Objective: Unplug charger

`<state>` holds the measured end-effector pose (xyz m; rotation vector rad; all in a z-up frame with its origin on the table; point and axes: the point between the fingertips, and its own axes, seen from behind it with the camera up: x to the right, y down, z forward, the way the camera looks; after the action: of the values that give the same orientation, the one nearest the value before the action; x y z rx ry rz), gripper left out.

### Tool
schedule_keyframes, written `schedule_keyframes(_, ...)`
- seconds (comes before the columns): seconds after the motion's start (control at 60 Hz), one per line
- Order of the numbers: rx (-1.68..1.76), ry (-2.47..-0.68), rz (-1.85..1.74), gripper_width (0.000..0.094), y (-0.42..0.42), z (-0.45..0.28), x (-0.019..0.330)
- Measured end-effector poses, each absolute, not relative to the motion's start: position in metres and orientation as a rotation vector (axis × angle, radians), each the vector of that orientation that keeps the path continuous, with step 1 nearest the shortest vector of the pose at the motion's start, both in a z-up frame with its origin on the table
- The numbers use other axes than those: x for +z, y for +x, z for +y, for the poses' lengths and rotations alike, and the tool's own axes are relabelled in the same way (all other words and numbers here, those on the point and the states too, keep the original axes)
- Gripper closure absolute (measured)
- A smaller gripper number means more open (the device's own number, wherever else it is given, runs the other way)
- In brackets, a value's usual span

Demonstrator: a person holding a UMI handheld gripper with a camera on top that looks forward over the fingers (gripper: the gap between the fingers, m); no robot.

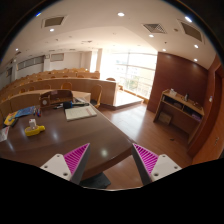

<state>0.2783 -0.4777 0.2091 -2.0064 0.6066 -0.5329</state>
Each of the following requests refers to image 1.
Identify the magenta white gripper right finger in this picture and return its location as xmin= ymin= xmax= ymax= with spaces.
xmin=132 ymin=144 xmax=181 ymax=185

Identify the blue book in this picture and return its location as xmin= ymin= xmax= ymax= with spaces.
xmin=15 ymin=106 xmax=36 ymax=118

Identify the wooden chair by table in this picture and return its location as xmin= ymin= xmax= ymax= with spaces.
xmin=90 ymin=84 xmax=102 ymax=108

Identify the wooden desktop organizer shelf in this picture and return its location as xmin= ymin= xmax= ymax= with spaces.
xmin=39 ymin=89 xmax=73 ymax=108

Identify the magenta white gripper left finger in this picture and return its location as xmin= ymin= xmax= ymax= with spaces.
xmin=41 ymin=143 xmax=90 ymax=184

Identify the wooden lectern shelf unit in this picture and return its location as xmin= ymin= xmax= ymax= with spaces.
xmin=154 ymin=90 xmax=204 ymax=143

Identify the yellow booklet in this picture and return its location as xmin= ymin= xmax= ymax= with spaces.
xmin=4 ymin=112 xmax=17 ymax=127

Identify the cardboard box in shelf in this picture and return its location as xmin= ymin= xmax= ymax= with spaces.
xmin=158 ymin=112 xmax=172 ymax=125

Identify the black box on table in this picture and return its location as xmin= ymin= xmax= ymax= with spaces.
xmin=63 ymin=101 xmax=73 ymax=109

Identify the wooden door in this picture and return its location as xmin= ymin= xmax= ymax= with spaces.
xmin=188 ymin=56 xmax=222 ymax=158

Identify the yellow power strip holder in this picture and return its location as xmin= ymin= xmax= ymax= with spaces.
xmin=25 ymin=125 xmax=45 ymax=136

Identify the white paper at table edge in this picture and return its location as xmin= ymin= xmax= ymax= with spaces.
xmin=0 ymin=126 xmax=10 ymax=142

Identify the long curved wooden bench desk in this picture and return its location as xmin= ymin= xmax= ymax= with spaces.
xmin=0 ymin=78 xmax=118 ymax=105

